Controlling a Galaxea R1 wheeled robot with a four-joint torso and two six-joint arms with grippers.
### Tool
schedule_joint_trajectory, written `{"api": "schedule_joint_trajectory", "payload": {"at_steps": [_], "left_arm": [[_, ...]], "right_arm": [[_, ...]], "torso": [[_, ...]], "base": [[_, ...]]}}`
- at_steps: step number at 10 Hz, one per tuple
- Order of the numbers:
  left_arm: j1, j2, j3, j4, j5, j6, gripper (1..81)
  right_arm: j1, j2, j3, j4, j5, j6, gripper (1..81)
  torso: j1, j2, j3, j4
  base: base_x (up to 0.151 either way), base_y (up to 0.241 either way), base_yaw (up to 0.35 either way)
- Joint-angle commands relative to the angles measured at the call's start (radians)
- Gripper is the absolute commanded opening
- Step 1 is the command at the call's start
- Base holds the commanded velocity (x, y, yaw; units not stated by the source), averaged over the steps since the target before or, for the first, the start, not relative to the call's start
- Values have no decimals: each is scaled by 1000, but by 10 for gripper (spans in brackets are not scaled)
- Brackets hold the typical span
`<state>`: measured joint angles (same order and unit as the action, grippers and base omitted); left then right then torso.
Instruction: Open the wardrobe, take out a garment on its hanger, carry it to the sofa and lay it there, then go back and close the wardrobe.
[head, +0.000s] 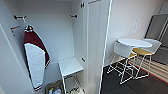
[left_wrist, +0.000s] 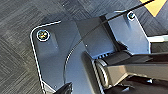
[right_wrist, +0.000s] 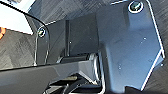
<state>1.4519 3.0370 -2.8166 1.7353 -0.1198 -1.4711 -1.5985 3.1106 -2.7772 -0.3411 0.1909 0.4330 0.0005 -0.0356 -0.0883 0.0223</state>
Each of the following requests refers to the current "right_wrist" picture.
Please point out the round base cap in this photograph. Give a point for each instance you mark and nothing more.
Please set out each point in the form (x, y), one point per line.
(135, 6)

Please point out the thick grey robot torso limb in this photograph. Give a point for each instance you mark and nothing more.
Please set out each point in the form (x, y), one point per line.
(40, 76)

